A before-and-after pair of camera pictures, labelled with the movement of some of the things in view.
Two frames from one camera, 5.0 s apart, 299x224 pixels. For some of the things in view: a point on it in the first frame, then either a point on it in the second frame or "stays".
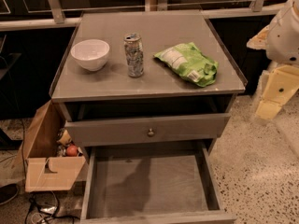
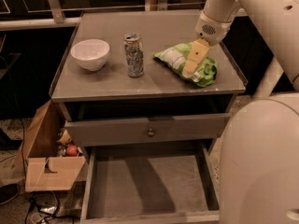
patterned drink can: (134, 54) stays
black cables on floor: (44, 208) stays
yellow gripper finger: (281, 84) → (208, 31)
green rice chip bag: (188, 60) stays
